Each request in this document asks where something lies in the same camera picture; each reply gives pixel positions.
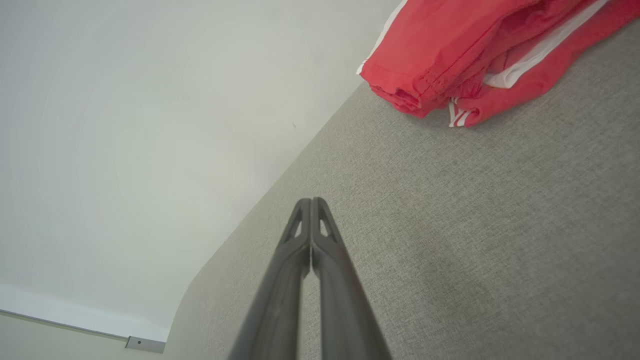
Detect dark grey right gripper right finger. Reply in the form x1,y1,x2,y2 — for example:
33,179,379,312
312,197,394,360

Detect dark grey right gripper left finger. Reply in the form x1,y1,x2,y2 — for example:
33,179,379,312
229,198,312,360

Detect red shorts white side stripe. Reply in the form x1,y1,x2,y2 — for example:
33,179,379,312
356,0,608,119

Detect grey metal baseboard end piece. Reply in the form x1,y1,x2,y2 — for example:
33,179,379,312
125,336,166,354

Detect white wall baseboard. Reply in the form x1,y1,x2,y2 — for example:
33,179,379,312
0,287,171,343

